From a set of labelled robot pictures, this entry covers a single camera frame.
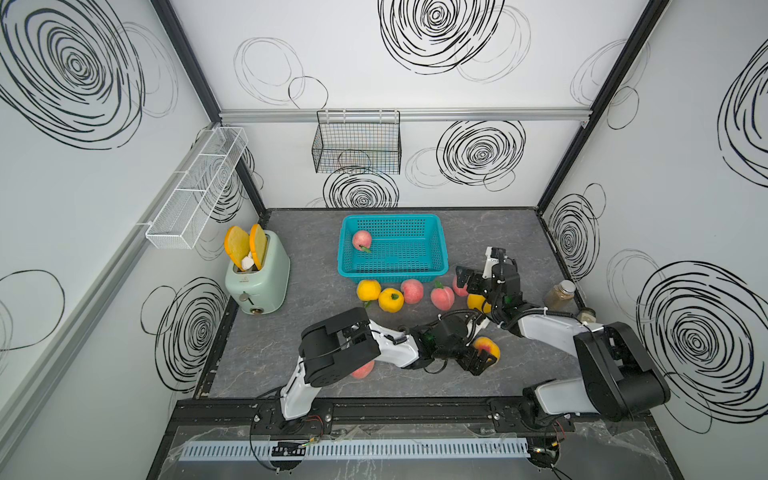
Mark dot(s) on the yellow peach with leaf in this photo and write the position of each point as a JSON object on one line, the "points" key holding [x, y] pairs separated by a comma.
{"points": [[391, 300]]}

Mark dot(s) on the white wire wall shelf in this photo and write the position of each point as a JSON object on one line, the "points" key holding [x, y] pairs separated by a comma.
{"points": [[211, 162]]}

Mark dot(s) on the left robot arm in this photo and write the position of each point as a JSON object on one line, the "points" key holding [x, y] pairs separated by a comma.
{"points": [[333, 349]]}

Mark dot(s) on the yellow peach red spot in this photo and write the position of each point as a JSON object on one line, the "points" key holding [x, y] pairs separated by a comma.
{"points": [[487, 345]]}

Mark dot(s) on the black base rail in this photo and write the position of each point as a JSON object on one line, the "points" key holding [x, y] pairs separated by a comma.
{"points": [[262, 416]]}

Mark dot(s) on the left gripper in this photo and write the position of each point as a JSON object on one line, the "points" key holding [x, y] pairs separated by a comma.
{"points": [[477, 367]]}

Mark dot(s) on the teal plastic basket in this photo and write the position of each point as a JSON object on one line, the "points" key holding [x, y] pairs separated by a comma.
{"points": [[405, 246]]}

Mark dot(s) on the yellow peach near basket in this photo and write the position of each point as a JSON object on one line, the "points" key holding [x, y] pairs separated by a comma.
{"points": [[368, 291]]}

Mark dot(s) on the pink peach front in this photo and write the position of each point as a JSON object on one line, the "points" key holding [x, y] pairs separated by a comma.
{"points": [[363, 371]]}

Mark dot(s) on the white slotted cable duct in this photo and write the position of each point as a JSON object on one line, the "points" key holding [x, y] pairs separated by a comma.
{"points": [[386, 449]]}

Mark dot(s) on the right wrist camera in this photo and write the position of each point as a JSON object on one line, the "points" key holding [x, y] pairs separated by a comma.
{"points": [[494, 256]]}

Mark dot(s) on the small brown glass bottle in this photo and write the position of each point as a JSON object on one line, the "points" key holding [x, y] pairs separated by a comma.
{"points": [[560, 295]]}

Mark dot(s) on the yellow toast slice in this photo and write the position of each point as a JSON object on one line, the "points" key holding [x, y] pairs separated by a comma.
{"points": [[236, 245], [258, 242]]}

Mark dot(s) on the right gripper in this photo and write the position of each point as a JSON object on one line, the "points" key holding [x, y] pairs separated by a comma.
{"points": [[462, 278]]}

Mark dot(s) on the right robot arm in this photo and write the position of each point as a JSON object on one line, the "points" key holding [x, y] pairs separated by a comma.
{"points": [[618, 380]]}

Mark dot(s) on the yellow peach right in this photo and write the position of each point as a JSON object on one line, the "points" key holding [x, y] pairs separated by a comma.
{"points": [[479, 303]]}

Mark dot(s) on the yellow toast slice left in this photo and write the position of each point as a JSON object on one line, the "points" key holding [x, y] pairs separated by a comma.
{"points": [[236, 245]]}

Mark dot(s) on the mint green toaster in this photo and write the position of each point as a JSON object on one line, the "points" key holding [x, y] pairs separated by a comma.
{"points": [[264, 291]]}

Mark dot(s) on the black wire wall basket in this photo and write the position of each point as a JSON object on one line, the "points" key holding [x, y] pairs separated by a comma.
{"points": [[357, 139]]}

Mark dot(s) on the yellow toast slice right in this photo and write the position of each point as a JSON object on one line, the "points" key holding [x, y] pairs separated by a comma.
{"points": [[258, 242]]}

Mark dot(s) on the pink peach with leaf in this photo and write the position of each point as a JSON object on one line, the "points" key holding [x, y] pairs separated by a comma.
{"points": [[442, 297]]}

